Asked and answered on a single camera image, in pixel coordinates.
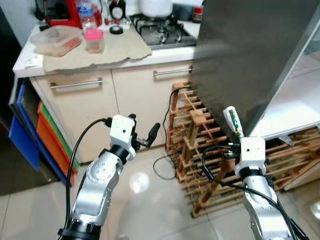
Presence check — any wooden wine rack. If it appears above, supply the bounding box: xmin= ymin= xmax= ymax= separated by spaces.
xmin=165 ymin=81 xmax=320 ymax=219

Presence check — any green flat board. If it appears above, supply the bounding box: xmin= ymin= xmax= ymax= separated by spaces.
xmin=39 ymin=101 xmax=82 ymax=170

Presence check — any beige woven place mat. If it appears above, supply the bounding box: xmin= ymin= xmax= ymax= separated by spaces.
xmin=42 ymin=27 xmax=154 ymax=73

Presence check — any blue flat board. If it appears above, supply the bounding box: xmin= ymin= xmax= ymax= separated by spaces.
xmin=7 ymin=114 xmax=42 ymax=172

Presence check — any white kitchen counter cabinet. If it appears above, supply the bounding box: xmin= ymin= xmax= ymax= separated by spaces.
xmin=12 ymin=19 xmax=202 ymax=168

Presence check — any black fridge power cable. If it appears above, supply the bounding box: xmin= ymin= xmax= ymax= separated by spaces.
xmin=152 ymin=85 xmax=194 ymax=182

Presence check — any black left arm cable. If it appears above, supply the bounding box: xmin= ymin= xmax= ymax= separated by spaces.
xmin=65 ymin=117 xmax=114 ymax=233

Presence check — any clear water bottle blue label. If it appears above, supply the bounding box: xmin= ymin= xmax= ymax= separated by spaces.
xmin=77 ymin=0 xmax=99 ymax=31

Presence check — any clear plastic food container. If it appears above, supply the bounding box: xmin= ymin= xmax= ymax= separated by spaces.
xmin=30 ymin=24 xmax=84 ymax=58

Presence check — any black gas hob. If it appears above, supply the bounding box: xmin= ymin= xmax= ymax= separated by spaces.
xmin=129 ymin=13 xmax=199 ymax=50

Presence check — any black tape roll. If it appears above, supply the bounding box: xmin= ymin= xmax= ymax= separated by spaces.
xmin=108 ymin=24 xmax=125 ymax=35

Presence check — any green white snack tube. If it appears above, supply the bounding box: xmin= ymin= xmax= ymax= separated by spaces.
xmin=222 ymin=105 xmax=246 ymax=141

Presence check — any red coffee machine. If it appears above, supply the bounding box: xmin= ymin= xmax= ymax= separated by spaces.
xmin=33 ymin=0 xmax=102 ymax=29

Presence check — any white side cabinet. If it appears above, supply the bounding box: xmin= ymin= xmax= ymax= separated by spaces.
xmin=277 ymin=157 xmax=320 ymax=194

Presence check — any white pot with handle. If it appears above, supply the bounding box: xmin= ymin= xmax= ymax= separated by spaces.
xmin=138 ymin=0 xmax=174 ymax=19

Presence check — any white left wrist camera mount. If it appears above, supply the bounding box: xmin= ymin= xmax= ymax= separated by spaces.
xmin=108 ymin=114 xmax=137 ymax=149

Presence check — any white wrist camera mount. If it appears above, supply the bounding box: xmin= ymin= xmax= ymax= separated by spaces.
xmin=108 ymin=114 xmax=137 ymax=149
xmin=239 ymin=137 xmax=266 ymax=171

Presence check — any orange flat board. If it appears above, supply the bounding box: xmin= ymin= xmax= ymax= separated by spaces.
xmin=36 ymin=101 xmax=79 ymax=185

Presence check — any small container with pink lid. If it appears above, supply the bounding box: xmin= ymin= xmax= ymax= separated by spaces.
xmin=83 ymin=28 xmax=105 ymax=54

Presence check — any dark glass bottle round label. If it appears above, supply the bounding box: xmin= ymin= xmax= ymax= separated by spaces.
xmin=108 ymin=0 xmax=127 ymax=21

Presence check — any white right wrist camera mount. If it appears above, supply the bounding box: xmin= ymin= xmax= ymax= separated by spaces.
xmin=239 ymin=137 xmax=266 ymax=171

